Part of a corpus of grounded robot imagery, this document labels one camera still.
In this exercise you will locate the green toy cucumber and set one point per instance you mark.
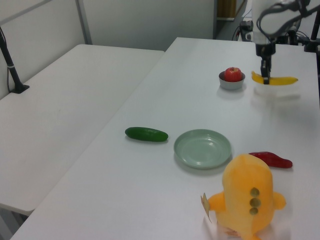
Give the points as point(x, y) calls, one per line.
point(146, 134)

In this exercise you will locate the red toy chili pepper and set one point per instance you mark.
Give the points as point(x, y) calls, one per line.
point(275, 160)

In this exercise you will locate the black clamp stand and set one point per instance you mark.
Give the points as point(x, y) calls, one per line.
point(313, 30)

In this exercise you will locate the grey electronics box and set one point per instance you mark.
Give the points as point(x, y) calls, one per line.
point(290, 37)

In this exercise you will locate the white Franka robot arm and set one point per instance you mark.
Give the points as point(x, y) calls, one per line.
point(267, 22)

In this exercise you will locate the black camera pole with base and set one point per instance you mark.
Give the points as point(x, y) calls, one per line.
point(12, 72)

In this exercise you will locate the robot gripper body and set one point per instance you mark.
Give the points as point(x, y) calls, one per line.
point(265, 48)

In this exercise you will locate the pale green plastic plate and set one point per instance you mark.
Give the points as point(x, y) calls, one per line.
point(202, 150)

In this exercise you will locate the white side table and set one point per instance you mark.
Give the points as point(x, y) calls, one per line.
point(62, 112)

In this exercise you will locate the grey partition frame post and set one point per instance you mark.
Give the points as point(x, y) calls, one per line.
point(83, 22)

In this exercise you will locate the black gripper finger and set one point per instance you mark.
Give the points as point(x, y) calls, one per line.
point(267, 72)
point(262, 66)

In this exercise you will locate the small grey bowl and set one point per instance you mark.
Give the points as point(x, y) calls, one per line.
point(231, 85)

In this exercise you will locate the yellow toy banana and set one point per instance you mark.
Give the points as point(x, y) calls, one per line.
point(282, 80)

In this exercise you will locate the paper tag on plush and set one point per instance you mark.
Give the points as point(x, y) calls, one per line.
point(205, 203)

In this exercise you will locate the orange plush toy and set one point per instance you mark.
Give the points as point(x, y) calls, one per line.
point(242, 190)

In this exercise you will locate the wooden board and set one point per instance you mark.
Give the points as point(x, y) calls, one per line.
point(226, 8)

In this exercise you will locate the red toy apple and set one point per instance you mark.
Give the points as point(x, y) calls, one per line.
point(233, 74)

